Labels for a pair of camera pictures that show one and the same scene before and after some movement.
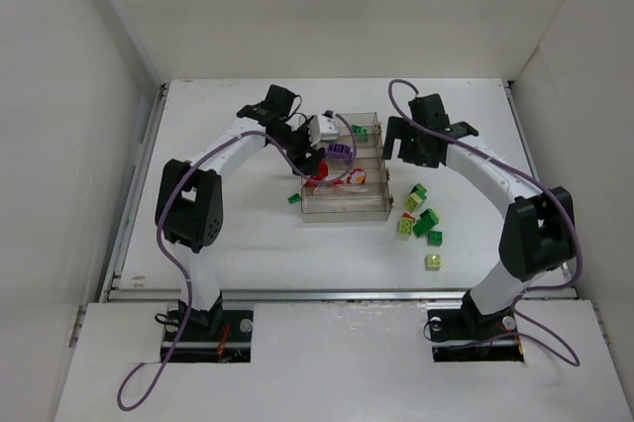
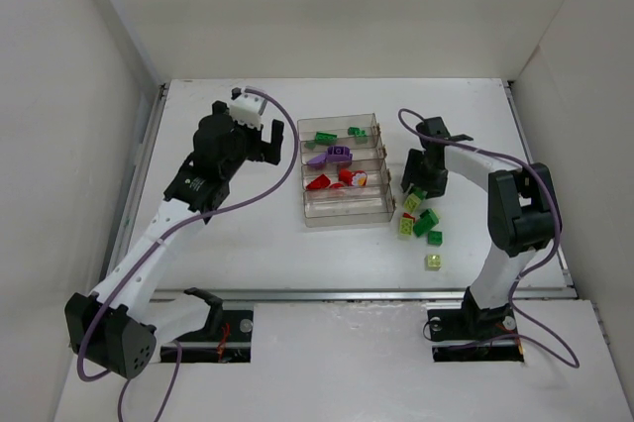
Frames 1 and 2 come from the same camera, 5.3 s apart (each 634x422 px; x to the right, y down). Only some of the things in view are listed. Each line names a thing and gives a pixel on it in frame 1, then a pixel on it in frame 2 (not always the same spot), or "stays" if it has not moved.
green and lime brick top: [416, 197] stays
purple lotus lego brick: [340, 151] stays
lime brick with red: [406, 224] stays
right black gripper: [403, 140] -> [426, 174]
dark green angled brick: [428, 220] stays
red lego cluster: [323, 170] -> [345, 176]
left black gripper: [307, 148] -> [256, 143]
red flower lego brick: [357, 176] stays
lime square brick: [433, 262] stays
